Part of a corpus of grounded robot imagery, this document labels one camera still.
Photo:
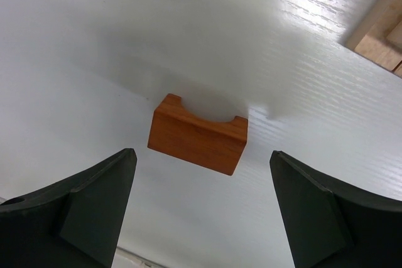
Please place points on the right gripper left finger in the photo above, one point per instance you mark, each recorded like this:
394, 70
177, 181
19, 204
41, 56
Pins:
75, 222

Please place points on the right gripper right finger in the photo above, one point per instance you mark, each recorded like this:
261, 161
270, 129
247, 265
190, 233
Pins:
330, 223

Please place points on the red-brown notched block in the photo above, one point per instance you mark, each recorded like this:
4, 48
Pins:
181, 134

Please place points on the light long wood block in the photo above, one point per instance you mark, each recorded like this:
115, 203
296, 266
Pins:
382, 11
382, 46

